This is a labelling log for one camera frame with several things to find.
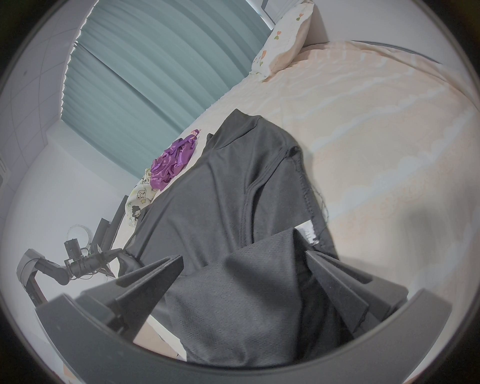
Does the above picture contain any white printed garment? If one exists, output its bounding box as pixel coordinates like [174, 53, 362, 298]
[125, 168, 157, 227]

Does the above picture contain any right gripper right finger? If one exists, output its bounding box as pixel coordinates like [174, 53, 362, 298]
[305, 249, 409, 339]

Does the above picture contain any blue-green curtain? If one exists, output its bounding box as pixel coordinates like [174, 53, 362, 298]
[60, 0, 277, 181]

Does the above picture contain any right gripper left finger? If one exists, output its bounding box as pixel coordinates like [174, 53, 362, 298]
[75, 255, 184, 343]

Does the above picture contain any white printed pillow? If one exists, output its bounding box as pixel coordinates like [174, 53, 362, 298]
[250, 1, 315, 82]

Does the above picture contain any purple garment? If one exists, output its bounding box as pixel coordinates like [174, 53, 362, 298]
[149, 134, 200, 193]

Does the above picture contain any bed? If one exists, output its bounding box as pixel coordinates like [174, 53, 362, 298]
[109, 0, 479, 363]

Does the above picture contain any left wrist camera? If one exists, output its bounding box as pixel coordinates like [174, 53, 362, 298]
[63, 239, 82, 264]

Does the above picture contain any black garment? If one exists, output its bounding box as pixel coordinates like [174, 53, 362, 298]
[119, 108, 340, 369]

